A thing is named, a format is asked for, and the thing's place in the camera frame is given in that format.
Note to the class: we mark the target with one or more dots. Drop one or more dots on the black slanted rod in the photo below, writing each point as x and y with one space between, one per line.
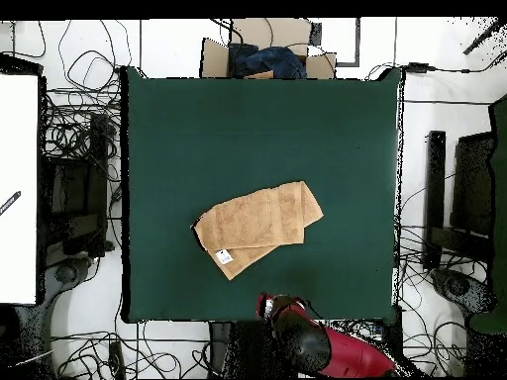
481 39

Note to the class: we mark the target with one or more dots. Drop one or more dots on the black power adapter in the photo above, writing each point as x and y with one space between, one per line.
418 67

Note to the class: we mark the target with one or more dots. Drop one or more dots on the tan terry towel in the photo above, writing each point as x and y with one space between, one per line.
253 225

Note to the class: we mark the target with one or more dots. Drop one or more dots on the grey metal frame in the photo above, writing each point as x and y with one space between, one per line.
357 39

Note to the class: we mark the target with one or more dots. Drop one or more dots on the brown cardboard box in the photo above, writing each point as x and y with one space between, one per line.
214 59

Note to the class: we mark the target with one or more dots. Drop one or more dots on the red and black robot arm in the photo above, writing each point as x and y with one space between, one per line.
348 356

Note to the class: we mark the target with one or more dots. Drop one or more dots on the dark blue garment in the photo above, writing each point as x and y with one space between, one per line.
273 61

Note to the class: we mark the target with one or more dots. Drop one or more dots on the black upright bar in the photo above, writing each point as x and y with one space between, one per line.
435 178

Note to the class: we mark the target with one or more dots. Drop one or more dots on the black marker strip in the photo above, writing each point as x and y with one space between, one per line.
10 202

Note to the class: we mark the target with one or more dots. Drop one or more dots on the dark green fabric panel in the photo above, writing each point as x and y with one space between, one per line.
500 237

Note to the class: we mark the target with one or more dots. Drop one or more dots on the white board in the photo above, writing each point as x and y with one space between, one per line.
18 158

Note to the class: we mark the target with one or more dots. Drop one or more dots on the dark green table cloth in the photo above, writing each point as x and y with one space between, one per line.
178 138

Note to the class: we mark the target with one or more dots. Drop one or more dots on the black power strip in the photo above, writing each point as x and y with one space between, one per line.
117 360

